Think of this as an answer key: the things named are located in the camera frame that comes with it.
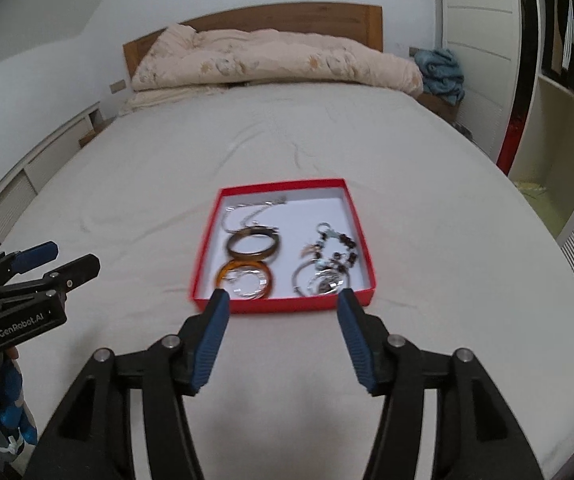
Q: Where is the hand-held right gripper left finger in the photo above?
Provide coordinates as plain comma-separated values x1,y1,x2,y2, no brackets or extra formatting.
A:
30,290,231,480

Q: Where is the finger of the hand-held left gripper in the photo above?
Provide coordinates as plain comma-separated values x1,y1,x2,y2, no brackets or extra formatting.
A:
0,254,101,306
0,241,59,281

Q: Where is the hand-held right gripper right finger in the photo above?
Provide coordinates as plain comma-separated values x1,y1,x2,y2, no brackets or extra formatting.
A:
337,289,548,480

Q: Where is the silver bracelet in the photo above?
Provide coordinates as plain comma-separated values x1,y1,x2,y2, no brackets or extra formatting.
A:
227,269,268,297
303,270,348,297

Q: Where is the silver bead necklace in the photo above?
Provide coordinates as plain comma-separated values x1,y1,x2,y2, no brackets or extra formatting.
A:
221,195,289,236

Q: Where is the red jewelry box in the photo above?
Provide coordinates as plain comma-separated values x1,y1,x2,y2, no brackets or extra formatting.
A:
189,178,377,315

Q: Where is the orange bangle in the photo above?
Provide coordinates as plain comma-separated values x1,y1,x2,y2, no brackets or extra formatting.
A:
215,259,274,301

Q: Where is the white low cabinet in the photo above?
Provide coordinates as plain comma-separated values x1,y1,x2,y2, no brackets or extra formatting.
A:
0,101,103,261

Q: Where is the large thin silver hoop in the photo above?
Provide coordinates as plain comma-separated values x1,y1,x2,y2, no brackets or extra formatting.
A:
292,259,340,297

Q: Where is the dark brown bangle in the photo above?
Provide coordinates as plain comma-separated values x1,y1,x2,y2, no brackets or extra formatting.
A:
225,227,281,262

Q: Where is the bed with white sheet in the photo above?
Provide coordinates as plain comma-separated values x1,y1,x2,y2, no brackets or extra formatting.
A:
0,80,574,480

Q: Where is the wooden nightstand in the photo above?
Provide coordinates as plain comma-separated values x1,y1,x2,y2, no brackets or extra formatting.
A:
418,91,460,122

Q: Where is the blue crumpled cloth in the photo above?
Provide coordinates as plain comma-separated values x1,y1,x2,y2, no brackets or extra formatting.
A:
413,49,465,106

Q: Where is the beige floral duvet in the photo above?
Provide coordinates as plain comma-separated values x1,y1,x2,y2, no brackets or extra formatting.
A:
131,24,424,97

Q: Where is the cream open shelf unit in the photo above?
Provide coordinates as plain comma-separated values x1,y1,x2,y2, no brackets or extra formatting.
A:
507,72,574,241

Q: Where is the white wardrobe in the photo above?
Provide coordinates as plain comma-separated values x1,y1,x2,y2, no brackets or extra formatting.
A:
437,0,522,163

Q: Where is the wooden headboard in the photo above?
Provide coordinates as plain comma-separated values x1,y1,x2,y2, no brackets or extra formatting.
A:
123,2,384,78

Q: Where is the beaded bracelet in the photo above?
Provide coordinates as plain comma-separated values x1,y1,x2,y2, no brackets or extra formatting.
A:
312,222,359,267

